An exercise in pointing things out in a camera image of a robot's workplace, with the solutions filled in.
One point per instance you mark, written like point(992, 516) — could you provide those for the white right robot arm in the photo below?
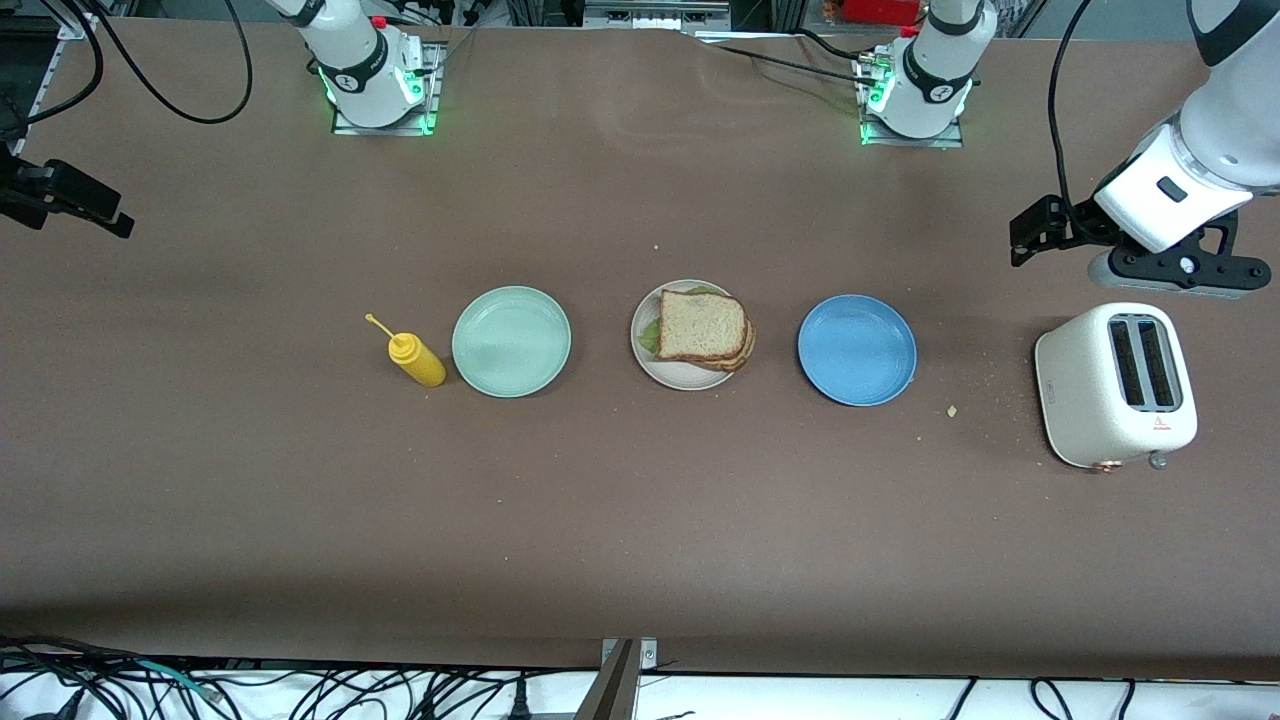
point(360, 70)

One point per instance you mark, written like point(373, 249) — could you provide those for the light brown bread slice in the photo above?
point(748, 350)

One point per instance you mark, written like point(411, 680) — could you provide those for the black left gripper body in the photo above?
point(1072, 226)

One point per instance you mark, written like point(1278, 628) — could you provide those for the yellow squeeze bottle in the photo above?
point(420, 365)

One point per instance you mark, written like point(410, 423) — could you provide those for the mint green plate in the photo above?
point(512, 343)

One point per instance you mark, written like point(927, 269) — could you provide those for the red box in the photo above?
point(880, 10)

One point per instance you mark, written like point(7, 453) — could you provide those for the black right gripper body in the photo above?
point(30, 190)

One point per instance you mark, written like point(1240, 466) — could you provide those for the green lettuce leaf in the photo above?
point(650, 338)

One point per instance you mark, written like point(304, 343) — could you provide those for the metal table edge bracket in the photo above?
point(625, 680)

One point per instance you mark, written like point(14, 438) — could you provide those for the beige plate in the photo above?
point(675, 375)

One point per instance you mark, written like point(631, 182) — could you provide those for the blue plate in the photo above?
point(857, 350)

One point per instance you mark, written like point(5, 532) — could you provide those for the dark crust bread slice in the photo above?
point(700, 325)

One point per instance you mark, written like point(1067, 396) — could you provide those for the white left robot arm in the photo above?
point(930, 90)

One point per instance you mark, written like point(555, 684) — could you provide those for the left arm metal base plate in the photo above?
point(900, 142)

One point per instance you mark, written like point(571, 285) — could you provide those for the white toaster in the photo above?
point(1085, 400)

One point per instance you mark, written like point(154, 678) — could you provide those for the aluminium frame profile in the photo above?
point(655, 12)

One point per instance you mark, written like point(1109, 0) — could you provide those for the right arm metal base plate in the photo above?
point(345, 128)

